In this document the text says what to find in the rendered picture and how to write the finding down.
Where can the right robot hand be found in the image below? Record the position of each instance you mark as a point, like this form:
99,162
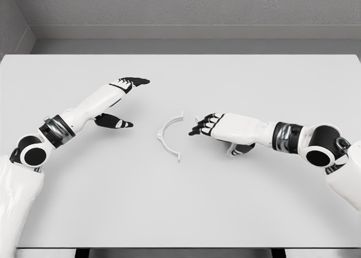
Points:
239,128

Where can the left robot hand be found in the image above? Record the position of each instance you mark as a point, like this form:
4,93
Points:
104,96

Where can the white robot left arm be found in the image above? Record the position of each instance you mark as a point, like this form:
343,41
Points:
25,184

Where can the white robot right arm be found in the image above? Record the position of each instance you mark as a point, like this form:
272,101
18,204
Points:
318,153

